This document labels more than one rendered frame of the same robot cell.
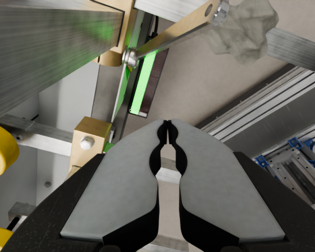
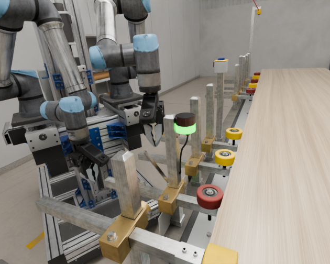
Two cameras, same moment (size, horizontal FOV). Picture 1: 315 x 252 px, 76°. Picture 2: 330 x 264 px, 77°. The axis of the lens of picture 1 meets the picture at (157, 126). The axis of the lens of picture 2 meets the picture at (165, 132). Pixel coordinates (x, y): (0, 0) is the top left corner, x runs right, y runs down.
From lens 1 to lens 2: 64 cm
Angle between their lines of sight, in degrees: 40
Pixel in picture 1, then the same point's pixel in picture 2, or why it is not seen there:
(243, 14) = not seen: hidden behind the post
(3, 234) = (230, 136)
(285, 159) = (101, 191)
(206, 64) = not seen: outside the picture
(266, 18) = not seen: hidden behind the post
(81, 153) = (195, 161)
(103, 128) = (186, 170)
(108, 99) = (193, 194)
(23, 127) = (217, 169)
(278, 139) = (100, 208)
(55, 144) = (205, 164)
